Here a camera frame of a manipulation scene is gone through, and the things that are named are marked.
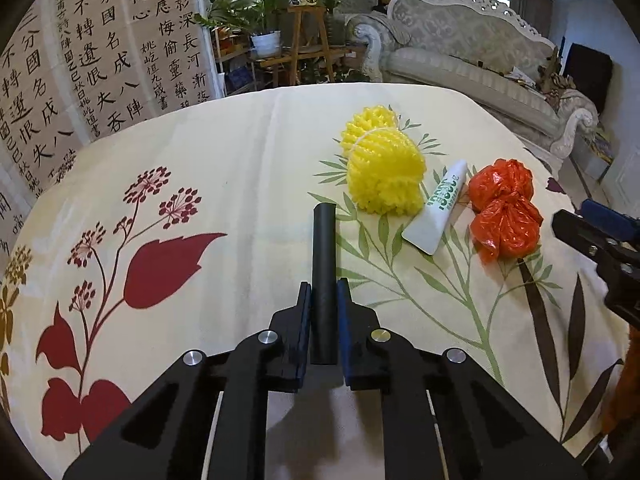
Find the tiger print blanket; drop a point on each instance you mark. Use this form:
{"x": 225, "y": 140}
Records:
{"x": 555, "y": 80}

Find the ornate cream sofa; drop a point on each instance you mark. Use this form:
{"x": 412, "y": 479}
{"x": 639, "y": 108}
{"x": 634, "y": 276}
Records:
{"x": 460, "y": 60}

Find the white door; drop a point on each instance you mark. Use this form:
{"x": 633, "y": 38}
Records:
{"x": 625, "y": 170}

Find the potted plant in white pot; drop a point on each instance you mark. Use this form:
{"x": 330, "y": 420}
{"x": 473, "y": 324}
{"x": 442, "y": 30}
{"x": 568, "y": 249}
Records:
{"x": 265, "y": 42}

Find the floral printed sheet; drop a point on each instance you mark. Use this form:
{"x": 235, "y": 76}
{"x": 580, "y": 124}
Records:
{"x": 225, "y": 160}

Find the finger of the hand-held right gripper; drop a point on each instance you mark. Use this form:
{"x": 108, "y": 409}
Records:
{"x": 610, "y": 217}
{"x": 575, "y": 227}

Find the calligraphy wall hanging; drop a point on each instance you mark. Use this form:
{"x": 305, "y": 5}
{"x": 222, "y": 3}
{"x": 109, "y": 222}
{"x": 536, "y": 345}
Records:
{"x": 100, "y": 60}

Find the grey storage box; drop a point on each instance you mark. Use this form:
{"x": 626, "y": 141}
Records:
{"x": 600, "y": 147}

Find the dark television screen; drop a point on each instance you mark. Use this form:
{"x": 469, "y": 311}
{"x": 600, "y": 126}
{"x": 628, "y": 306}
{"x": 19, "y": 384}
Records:
{"x": 592, "y": 70}

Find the wooden plant shelf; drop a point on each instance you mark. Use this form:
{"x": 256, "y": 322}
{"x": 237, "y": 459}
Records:
{"x": 270, "y": 62}

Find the wooden stand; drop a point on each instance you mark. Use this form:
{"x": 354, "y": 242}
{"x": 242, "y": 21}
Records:
{"x": 307, "y": 40}

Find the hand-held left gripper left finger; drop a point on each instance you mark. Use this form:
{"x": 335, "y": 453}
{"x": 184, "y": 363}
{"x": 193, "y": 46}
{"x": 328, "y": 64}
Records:
{"x": 306, "y": 320}

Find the orange plastic bag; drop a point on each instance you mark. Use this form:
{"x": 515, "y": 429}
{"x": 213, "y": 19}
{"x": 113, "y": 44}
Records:
{"x": 505, "y": 215}

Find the orange fuzzy clothing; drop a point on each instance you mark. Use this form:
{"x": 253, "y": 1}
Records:
{"x": 622, "y": 385}

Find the yellow foam fruit net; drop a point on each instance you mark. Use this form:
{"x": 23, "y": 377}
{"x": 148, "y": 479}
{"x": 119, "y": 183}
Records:
{"x": 385, "y": 170}

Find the black plastic tube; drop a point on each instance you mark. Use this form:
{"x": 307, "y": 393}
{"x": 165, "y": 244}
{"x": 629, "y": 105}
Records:
{"x": 324, "y": 260}

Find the white squeeze tube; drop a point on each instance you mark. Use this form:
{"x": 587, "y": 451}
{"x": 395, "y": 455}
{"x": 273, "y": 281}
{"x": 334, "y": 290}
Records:
{"x": 437, "y": 210}

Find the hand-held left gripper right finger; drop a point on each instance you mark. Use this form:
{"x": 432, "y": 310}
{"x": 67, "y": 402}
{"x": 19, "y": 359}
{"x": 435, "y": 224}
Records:
{"x": 344, "y": 320}

